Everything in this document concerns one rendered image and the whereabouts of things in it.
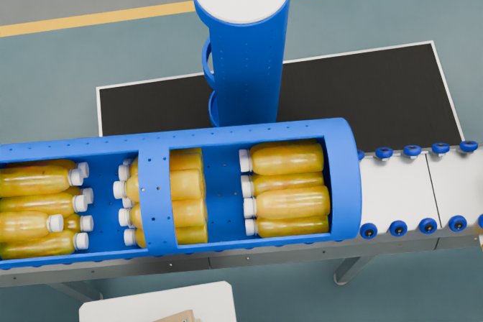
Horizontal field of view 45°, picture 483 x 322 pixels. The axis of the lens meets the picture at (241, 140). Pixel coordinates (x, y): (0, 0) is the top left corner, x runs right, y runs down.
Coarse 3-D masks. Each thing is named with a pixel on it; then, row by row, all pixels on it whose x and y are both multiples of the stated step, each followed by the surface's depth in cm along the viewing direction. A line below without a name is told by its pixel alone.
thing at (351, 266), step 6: (348, 258) 205; (354, 258) 194; (360, 258) 186; (366, 258) 187; (372, 258) 188; (342, 264) 217; (348, 264) 206; (354, 264) 197; (360, 264) 198; (336, 270) 231; (342, 270) 218; (348, 270) 207; (354, 270) 208; (336, 276) 232; (342, 276) 219; (348, 276) 219; (336, 282) 236; (342, 282) 236
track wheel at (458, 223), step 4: (456, 216) 146; (460, 216) 146; (452, 220) 146; (456, 220) 146; (460, 220) 146; (464, 220) 146; (448, 224) 147; (452, 224) 146; (456, 224) 147; (460, 224) 147; (464, 224) 147; (452, 228) 147; (456, 228) 147; (460, 228) 147; (464, 228) 147
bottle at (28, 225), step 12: (0, 216) 132; (12, 216) 132; (24, 216) 131; (36, 216) 132; (48, 216) 134; (0, 228) 130; (12, 228) 131; (24, 228) 131; (36, 228) 131; (48, 228) 132; (0, 240) 132; (12, 240) 132; (24, 240) 133
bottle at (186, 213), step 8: (184, 200) 133; (192, 200) 133; (200, 200) 133; (136, 208) 132; (176, 208) 132; (184, 208) 132; (192, 208) 132; (200, 208) 132; (128, 216) 133; (136, 216) 132; (176, 216) 131; (184, 216) 131; (192, 216) 132; (200, 216) 132; (136, 224) 132; (176, 224) 132; (184, 224) 133; (192, 224) 133; (200, 224) 133
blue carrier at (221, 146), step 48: (0, 144) 136; (48, 144) 132; (96, 144) 130; (144, 144) 129; (192, 144) 128; (240, 144) 147; (336, 144) 127; (96, 192) 151; (144, 192) 123; (240, 192) 151; (336, 192) 124; (96, 240) 145; (240, 240) 131; (288, 240) 131; (336, 240) 136
